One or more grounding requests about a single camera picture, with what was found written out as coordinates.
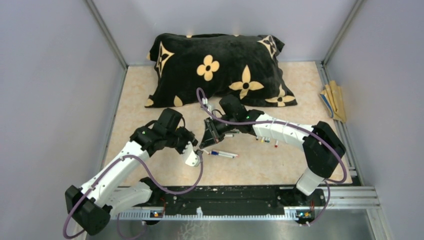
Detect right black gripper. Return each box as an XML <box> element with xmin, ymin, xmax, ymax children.
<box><xmin>200</xmin><ymin>115</ymin><xmax>238</xmax><ymax>149</ymax></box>

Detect white marker blue cap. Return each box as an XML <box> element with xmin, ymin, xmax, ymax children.
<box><xmin>210</xmin><ymin>151</ymin><xmax>235</xmax><ymax>158</ymax></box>

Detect white marker pink cap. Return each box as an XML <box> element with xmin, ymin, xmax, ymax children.
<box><xmin>220</xmin><ymin>151</ymin><xmax>239</xmax><ymax>157</ymax></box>

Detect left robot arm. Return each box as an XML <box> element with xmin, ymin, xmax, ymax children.
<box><xmin>62</xmin><ymin>108</ymin><xmax>203</xmax><ymax>240</ymax></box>

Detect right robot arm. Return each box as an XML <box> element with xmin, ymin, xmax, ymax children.
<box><xmin>199</xmin><ymin>95</ymin><xmax>346</xmax><ymax>206</ymax></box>

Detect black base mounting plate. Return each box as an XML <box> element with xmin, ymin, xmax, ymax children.
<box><xmin>138</xmin><ymin>185</ymin><xmax>326</xmax><ymax>216</ymax></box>

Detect black floral pillow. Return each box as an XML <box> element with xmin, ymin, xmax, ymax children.
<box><xmin>145</xmin><ymin>33</ymin><xmax>297</xmax><ymax>108</ymax></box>

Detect folded tan cloth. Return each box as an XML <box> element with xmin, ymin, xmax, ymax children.
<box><xmin>319</xmin><ymin>80</ymin><xmax>347</xmax><ymax>123</ymax></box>

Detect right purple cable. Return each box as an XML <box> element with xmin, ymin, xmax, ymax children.
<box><xmin>196</xmin><ymin>87</ymin><xmax>349</xmax><ymax>228</ymax></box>

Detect purple cable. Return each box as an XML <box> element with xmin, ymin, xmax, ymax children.
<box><xmin>62</xmin><ymin>149</ymin><xmax>205</xmax><ymax>240</ymax></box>
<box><xmin>196</xmin><ymin>87</ymin><xmax>349</xmax><ymax>228</ymax></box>

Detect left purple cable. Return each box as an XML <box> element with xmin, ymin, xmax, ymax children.
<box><xmin>62</xmin><ymin>149</ymin><xmax>205</xmax><ymax>240</ymax></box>

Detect white cable duct strip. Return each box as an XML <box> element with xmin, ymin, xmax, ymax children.
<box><xmin>119</xmin><ymin>208</ymin><xmax>299</xmax><ymax>221</ymax></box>

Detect aluminium front rail frame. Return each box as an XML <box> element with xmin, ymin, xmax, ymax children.
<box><xmin>73</xmin><ymin>180</ymin><xmax>390</xmax><ymax>239</ymax></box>

